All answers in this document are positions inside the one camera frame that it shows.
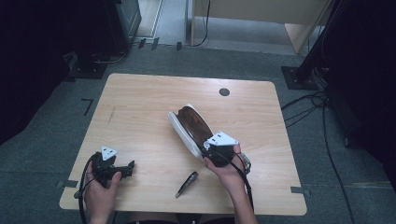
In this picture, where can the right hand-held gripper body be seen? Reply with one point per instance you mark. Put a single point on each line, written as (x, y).
(221, 144)

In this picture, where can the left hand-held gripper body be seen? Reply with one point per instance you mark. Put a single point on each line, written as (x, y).
(106, 165)

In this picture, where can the white shoe with brown insole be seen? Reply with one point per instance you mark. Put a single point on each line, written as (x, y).
(194, 127)

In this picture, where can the person's right hand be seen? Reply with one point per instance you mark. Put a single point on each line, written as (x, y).
(229, 174)

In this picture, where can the person's left hand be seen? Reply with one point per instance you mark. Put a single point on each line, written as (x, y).
(101, 196)

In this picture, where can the grey floor tape strip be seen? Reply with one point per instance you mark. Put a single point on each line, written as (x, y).
(300, 190)
(67, 183)

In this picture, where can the dark pen-shaped tool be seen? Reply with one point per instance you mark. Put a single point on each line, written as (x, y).
(187, 184)

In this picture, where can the round grey table grommet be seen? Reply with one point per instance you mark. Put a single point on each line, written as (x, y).
(224, 91)

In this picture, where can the black angled floor tape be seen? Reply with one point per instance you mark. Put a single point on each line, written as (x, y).
(88, 104)

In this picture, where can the black stand with flat base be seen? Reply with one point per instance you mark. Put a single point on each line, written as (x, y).
(88, 70)

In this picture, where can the small black floor tape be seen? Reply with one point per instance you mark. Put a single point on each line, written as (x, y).
(179, 46)

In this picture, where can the black stand with square base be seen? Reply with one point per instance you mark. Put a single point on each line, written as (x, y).
(303, 74)

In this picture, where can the dark curtain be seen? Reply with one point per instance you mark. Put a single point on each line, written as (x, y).
(37, 62)
(367, 77)

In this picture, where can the black cabinet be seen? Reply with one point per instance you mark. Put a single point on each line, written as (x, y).
(124, 21)

